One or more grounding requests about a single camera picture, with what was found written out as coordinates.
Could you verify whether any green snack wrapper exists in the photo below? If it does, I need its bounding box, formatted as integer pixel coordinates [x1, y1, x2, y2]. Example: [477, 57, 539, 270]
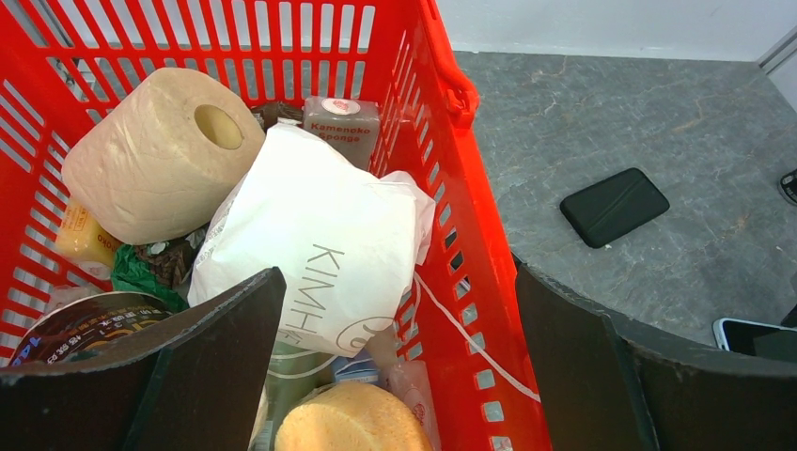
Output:
[111, 238, 198, 313]

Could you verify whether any black smartphone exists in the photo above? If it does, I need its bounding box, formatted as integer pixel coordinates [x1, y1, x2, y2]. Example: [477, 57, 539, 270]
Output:
[722, 320, 797, 364]

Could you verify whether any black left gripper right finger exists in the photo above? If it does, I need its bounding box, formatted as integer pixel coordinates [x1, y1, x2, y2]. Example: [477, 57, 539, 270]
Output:
[515, 262, 796, 450]

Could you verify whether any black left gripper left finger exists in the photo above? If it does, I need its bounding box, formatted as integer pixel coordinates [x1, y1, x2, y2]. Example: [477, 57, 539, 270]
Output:
[1, 268, 286, 450]

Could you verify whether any black wallet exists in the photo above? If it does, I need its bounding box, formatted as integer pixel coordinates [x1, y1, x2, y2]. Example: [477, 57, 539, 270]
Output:
[559, 167, 670, 249]

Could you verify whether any light blue phone case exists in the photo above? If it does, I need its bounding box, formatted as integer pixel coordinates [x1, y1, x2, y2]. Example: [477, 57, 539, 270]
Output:
[711, 317, 797, 365]

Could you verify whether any white paper bag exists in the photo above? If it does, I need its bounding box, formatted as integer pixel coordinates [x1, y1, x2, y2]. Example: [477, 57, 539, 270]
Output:
[187, 123, 436, 357]

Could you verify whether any round bread bun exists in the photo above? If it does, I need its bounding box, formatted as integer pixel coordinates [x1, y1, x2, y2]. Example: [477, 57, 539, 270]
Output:
[274, 381, 432, 450]

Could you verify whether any black phone in black case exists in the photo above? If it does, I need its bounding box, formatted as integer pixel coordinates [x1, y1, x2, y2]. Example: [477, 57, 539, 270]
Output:
[778, 169, 797, 206]

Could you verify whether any instant noodle bowl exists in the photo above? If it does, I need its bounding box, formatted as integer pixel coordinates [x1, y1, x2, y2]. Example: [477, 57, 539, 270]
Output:
[9, 291, 173, 366]

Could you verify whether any red plastic shopping basket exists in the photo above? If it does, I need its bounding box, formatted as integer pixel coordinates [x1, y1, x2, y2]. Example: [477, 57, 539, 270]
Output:
[1, 1, 552, 450]

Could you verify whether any beige toilet paper roll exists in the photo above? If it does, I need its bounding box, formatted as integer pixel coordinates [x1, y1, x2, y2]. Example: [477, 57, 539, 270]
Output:
[61, 68, 265, 244]

